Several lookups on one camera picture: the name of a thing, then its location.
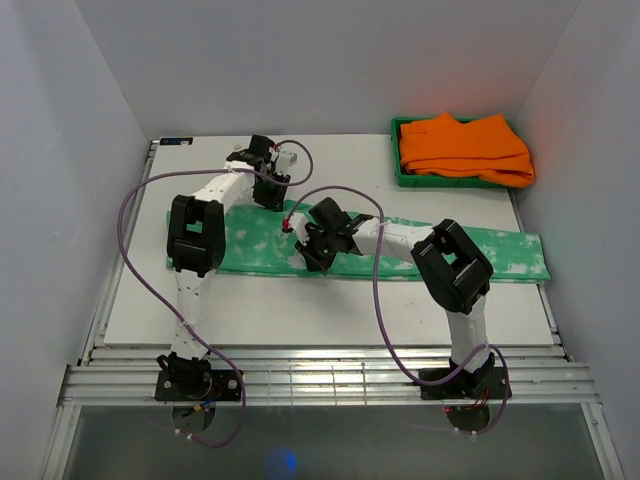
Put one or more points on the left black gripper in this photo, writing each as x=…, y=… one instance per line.
x=274, y=202

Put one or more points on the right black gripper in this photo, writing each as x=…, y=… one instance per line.
x=313, y=262

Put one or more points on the green white tie-dye trousers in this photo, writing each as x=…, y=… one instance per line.
x=256, y=246

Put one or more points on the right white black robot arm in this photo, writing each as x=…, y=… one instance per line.
x=455, y=271

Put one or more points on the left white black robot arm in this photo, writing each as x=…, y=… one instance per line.
x=196, y=245

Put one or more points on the orange folded trousers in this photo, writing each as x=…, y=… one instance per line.
x=485, y=148

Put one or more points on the black label sticker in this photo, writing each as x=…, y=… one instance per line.
x=175, y=141

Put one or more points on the green plastic tray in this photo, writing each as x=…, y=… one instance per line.
x=405, y=180

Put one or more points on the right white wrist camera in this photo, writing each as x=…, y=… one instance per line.
x=296, y=223

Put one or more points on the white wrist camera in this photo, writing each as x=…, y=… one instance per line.
x=283, y=161
x=296, y=223

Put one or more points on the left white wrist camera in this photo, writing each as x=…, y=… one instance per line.
x=283, y=161

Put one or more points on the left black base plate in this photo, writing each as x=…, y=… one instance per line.
x=218, y=385

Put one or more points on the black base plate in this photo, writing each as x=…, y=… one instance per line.
x=218, y=385
x=489, y=385

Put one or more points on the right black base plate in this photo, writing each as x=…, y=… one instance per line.
x=489, y=385

